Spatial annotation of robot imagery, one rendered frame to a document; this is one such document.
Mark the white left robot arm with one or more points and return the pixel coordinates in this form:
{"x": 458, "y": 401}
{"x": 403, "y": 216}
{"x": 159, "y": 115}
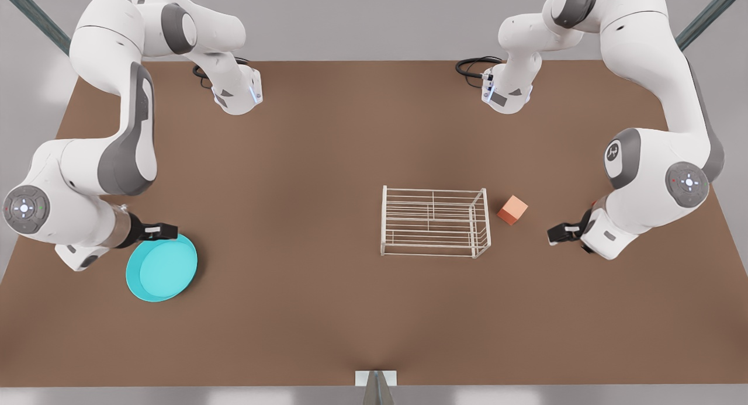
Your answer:
{"x": 648, "y": 60}

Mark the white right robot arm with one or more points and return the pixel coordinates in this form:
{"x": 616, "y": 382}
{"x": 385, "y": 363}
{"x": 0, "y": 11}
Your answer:
{"x": 117, "y": 54}

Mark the turquoise plate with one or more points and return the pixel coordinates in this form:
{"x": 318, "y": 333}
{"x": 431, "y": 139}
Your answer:
{"x": 163, "y": 269}

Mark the orange cube button switch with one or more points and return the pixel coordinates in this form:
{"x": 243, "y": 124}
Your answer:
{"x": 512, "y": 210}

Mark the silver frame post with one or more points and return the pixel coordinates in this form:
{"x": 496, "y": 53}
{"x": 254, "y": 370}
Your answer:
{"x": 710, "y": 14}
{"x": 36, "y": 16}
{"x": 377, "y": 387}

